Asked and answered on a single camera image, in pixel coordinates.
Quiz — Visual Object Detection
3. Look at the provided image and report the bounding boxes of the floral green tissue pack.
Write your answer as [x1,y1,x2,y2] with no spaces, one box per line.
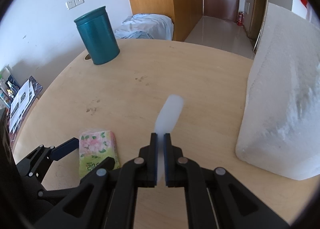
[79,130,120,179]

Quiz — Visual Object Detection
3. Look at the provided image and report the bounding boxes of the translucent white plastic strip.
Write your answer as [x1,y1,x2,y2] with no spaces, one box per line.
[154,94,184,183]

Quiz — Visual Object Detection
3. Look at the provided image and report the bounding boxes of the stack of books and papers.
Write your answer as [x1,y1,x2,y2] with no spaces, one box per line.
[1,67,43,133]

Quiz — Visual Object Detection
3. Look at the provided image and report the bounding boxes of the teal cylindrical canister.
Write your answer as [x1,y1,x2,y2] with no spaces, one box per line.
[74,6,120,65]

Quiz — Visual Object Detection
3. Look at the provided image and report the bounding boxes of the light blue covered furniture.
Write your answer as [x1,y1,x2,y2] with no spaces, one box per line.
[114,14,174,41]

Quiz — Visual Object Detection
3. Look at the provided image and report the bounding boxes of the red fire extinguisher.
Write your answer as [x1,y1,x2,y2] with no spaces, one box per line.
[236,11,244,26]

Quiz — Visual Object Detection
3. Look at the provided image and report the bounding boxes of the white wall sockets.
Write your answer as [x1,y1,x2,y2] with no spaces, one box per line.
[66,0,84,10]

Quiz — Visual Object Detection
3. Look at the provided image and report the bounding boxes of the brown side doorway frame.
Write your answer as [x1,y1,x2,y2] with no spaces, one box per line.
[248,0,268,53]

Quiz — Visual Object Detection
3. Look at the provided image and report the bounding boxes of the red bags on wall hook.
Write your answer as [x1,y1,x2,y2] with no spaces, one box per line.
[300,0,312,22]

